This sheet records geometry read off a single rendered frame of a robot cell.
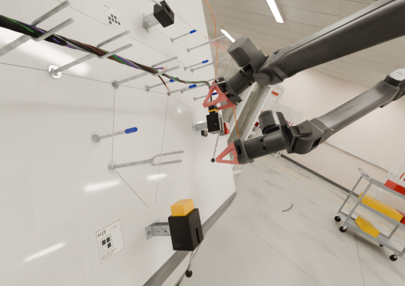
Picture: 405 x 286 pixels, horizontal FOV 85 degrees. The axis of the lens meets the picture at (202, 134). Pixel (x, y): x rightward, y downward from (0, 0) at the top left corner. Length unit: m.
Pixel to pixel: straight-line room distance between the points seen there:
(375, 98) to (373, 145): 7.96
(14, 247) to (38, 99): 0.18
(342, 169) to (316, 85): 3.02
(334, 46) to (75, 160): 0.47
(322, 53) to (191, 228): 0.41
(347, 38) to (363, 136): 8.32
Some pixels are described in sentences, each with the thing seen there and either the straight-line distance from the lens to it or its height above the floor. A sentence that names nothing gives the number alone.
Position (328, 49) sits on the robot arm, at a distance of 0.49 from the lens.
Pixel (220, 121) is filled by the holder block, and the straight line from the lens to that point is 0.68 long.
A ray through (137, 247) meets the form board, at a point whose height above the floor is 0.92.
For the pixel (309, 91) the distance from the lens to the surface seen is 8.97.
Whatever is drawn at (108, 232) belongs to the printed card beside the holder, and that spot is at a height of 0.97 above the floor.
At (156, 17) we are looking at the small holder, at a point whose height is 1.33.
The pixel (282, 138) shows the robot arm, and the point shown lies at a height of 1.19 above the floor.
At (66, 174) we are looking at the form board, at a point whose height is 1.05.
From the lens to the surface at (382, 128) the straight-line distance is 8.81.
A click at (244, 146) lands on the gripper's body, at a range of 0.63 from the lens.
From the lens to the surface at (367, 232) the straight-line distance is 4.64.
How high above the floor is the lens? 1.24
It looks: 12 degrees down
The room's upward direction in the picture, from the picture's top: 24 degrees clockwise
